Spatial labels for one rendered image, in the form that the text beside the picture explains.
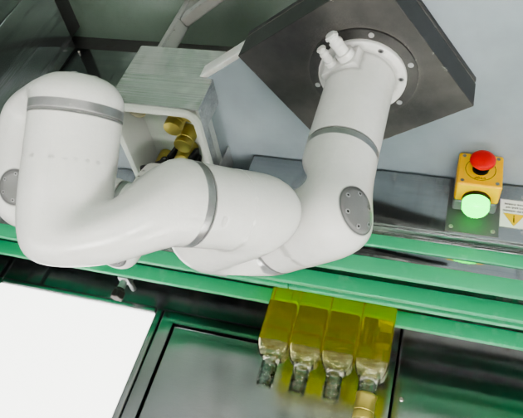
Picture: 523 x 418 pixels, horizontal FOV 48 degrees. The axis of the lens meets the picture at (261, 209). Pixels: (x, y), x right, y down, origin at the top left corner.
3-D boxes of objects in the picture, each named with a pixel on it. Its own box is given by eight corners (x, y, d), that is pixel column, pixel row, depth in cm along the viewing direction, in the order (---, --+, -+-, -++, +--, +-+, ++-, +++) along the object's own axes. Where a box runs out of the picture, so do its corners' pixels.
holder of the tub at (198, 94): (163, 172, 128) (150, 199, 124) (124, 71, 107) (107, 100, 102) (238, 182, 124) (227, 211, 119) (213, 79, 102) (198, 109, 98)
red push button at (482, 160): (466, 178, 96) (469, 164, 93) (468, 160, 98) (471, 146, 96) (492, 182, 95) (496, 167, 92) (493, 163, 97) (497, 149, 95)
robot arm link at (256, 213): (221, 241, 53) (129, 275, 64) (382, 255, 69) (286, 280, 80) (212, 143, 55) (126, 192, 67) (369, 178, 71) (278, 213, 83)
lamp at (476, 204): (460, 206, 99) (458, 220, 98) (463, 188, 96) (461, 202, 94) (488, 209, 98) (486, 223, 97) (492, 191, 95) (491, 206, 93)
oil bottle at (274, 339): (285, 266, 120) (257, 363, 108) (283, 250, 115) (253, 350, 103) (313, 270, 118) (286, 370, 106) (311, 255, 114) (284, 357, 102)
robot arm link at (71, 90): (161, 240, 70) (174, 117, 71) (85, 240, 49) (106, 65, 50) (33, 227, 72) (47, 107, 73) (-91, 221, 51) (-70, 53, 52)
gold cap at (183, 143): (178, 122, 111) (170, 138, 108) (196, 123, 110) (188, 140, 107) (183, 135, 113) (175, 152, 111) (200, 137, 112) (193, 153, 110)
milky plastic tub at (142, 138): (155, 157, 124) (139, 188, 119) (122, 72, 106) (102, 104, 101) (234, 167, 119) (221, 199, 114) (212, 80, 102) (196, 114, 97)
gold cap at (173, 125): (168, 104, 107) (160, 121, 105) (187, 106, 106) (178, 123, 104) (173, 119, 110) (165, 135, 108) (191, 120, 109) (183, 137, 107)
